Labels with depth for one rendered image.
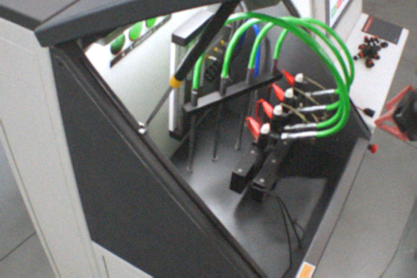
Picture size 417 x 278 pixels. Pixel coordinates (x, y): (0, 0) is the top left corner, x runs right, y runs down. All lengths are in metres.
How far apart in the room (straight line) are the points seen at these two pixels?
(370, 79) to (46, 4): 1.16
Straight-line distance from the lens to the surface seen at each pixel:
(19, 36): 0.88
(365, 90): 1.59
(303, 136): 1.08
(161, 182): 0.85
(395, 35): 1.96
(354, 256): 2.34
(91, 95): 0.81
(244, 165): 1.22
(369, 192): 2.61
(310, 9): 1.32
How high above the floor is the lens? 1.90
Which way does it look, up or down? 44 degrees down
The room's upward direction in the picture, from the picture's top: 5 degrees clockwise
